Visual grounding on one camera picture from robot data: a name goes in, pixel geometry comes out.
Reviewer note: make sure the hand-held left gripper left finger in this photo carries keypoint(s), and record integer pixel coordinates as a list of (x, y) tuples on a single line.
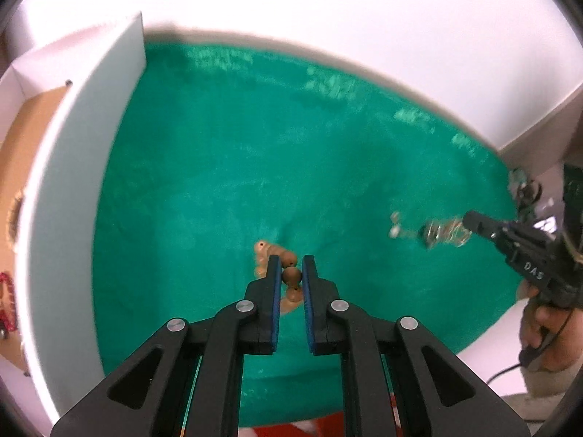
[(274, 305)]

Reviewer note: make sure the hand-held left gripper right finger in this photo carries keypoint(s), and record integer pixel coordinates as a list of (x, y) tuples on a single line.
[(307, 305)]

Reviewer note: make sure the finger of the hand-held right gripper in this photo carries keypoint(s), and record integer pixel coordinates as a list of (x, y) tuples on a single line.
[(483, 225)]

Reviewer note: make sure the silver jewelry with pearl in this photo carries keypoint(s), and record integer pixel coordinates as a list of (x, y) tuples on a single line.
[(437, 232)]

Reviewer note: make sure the white cardboard box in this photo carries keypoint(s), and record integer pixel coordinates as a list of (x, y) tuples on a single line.
[(77, 168)]

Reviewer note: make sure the person's right forearm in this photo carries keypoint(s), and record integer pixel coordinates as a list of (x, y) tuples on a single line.
[(546, 393)]

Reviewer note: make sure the red bead jewelry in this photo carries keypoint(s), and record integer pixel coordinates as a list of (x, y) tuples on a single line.
[(7, 302)]

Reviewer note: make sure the person's right hand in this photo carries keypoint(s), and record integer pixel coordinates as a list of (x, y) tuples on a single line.
[(546, 337)]

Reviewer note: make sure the red cloth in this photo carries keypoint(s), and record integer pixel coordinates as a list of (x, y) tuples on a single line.
[(296, 428)]

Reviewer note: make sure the green cloth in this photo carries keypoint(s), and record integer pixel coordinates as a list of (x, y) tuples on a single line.
[(273, 145)]

